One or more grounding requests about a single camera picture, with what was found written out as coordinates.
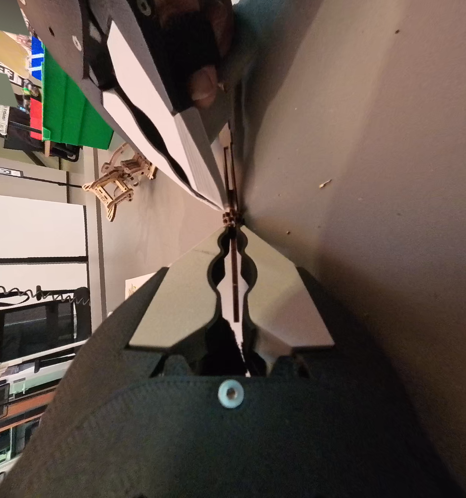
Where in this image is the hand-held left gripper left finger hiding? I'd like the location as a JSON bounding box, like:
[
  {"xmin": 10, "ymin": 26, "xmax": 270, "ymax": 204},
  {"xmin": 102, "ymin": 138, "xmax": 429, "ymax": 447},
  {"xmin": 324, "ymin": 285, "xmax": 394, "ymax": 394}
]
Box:
[{"xmin": 129, "ymin": 228, "xmax": 234, "ymax": 350}]

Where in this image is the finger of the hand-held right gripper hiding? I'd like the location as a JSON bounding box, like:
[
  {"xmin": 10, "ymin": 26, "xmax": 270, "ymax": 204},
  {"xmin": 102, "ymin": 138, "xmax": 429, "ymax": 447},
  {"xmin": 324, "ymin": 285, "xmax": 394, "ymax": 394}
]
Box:
[
  {"xmin": 82, "ymin": 84, "xmax": 224, "ymax": 212},
  {"xmin": 107, "ymin": 20, "xmax": 230, "ymax": 212}
]

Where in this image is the pale flat sheet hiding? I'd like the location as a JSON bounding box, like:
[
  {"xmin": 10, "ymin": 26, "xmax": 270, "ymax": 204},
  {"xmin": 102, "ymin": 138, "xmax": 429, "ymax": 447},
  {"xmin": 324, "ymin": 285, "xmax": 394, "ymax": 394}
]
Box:
[{"xmin": 126, "ymin": 272, "xmax": 160, "ymax": 300}]

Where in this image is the long slotted wooden strip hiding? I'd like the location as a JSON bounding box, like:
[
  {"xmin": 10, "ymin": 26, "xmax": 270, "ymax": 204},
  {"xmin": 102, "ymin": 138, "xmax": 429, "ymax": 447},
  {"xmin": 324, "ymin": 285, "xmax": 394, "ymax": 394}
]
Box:
[{"xmin": 219, "ymin": 121, "xmax": 254, "ymax": 379}]

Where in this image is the black monitor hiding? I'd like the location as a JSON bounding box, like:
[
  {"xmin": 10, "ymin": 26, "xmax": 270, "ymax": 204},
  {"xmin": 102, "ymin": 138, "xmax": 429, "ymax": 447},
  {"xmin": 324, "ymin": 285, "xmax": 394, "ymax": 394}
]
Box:
[{"xmin": 0, "ymin": 297, "xmax": 93, "ymax": 363}]

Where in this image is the cluttered storage shelf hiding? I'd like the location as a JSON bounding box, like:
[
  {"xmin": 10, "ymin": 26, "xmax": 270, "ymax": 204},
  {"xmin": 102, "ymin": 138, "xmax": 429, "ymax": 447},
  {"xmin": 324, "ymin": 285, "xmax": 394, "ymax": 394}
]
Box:
[{"xmin": 0, "ymin": 350, "xmax": 79, "ymax": 482}]

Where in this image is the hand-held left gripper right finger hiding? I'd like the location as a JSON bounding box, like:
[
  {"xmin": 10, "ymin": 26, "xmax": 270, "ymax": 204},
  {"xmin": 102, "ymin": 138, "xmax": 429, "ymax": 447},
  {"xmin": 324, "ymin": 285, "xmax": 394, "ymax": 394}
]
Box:
[{"xmin": 237, "ymin": 226, "xmax": 335, "ymax": 374}]

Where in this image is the person's right hand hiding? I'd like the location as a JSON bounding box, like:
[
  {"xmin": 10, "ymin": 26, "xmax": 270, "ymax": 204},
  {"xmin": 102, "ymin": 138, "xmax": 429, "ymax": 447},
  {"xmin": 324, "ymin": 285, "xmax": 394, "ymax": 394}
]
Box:
[{"xmin": 189, "ymin": 0, "xmax": 236, "ymax": 110}]

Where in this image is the black coiled cable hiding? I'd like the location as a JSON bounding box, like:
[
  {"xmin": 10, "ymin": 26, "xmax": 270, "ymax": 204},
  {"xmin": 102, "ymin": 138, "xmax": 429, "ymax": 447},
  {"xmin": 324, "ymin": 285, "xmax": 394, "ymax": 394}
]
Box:
[{"xmin": 0, "ymin": 283, "xmax": 92, "ymax": 307}]

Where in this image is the black stand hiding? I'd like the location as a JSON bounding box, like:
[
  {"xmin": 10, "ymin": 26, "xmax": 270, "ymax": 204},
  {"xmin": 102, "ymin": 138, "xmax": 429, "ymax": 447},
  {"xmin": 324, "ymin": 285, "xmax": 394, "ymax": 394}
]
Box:
[{"xmin": 3, "ymin": 124, "xmax": 82, "ymax": 164}]

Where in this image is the green panel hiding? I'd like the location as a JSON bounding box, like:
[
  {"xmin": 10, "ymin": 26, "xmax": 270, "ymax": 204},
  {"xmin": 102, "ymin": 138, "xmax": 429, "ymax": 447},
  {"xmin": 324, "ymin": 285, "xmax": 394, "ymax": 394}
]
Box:
[{"xmin": 43, "ymin": 44, "xmax": 115, "ymax": 151}]

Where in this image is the red and blue board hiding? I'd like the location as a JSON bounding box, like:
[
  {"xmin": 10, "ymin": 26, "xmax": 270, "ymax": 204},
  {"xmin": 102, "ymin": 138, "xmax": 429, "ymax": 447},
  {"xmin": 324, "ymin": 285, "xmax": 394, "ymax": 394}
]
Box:
[{"xmin": 29, "ymin": 36, "xmax": 46, "ymax": 141}]

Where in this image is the tan cardboard piece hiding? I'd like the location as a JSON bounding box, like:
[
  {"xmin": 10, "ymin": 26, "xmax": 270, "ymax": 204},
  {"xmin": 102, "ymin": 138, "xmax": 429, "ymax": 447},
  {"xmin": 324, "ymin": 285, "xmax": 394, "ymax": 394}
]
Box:
[{"xmin": 0, "ymin": 29, "xmax": 29, "ymax": 78}]

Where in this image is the assembled wooden mechanical model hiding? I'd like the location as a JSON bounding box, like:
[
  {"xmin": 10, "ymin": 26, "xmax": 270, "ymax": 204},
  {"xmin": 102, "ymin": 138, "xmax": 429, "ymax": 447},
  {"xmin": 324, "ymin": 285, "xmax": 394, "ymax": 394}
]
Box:
[{"xmin": 82, "ymin": 142, "xmax": 159, "ymax": 222}]

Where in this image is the white board with black frame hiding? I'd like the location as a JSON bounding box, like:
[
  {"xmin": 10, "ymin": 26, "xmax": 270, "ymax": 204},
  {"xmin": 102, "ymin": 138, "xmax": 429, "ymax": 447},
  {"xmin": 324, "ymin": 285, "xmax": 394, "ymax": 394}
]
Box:
[{"xmin": 0, "ymin": 192, "xmax": 90, "ymax": 300}]

